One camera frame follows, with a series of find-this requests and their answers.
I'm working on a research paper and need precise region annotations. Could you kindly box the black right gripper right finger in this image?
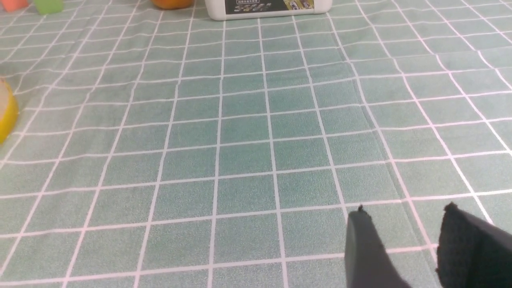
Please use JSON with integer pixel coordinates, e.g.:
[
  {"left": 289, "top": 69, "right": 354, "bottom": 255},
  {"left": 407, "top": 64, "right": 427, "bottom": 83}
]
[{"left": 436, "top": 202, "right": 512, "bottom": 288}]

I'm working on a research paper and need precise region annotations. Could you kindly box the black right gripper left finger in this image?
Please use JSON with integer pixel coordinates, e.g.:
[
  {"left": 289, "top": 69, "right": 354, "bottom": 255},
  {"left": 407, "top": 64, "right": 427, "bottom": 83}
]
[{"left": 344, "top": 206, "right": 411, "bottom": 288}]

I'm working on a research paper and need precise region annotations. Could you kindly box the yellow woven bamboo steamer lid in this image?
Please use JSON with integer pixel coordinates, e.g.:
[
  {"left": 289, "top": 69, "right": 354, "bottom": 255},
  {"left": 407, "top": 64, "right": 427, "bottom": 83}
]
[{"left": 0, "top": 78, "right": 20, "bottom": 144}]

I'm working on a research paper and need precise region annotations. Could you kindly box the white box with green lid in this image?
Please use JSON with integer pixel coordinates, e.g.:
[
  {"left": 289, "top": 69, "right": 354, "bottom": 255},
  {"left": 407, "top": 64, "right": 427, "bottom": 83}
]
[{"left": 204, "top": 0, "right": 333, "bottom": 21}]

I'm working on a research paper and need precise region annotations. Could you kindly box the green checkered tablecloth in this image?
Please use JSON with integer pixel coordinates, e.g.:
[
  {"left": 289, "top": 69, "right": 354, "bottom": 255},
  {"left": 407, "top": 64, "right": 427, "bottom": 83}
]
[{"left": 0, "top": 0, "right": 512, "bottom": 288}]

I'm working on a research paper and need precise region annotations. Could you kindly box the orange toy pear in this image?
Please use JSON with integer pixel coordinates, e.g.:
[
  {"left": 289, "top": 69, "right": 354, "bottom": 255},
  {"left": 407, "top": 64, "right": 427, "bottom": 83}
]
[{"left": 151, "top": 0, "right": 194, "bottom": 10}]

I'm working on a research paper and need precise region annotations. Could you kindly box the green foam cube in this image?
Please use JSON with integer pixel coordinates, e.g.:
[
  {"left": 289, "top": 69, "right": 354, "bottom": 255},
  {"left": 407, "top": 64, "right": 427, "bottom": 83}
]
[{"left": 33, "top": 0, "right": 64, "bottom": 15}]

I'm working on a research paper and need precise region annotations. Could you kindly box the orange foam cube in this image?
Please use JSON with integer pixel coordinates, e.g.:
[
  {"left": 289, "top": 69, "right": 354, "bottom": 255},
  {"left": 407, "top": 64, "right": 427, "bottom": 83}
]
[{"left": 0, "top": 0, "right": 29, "bottom": 12}]

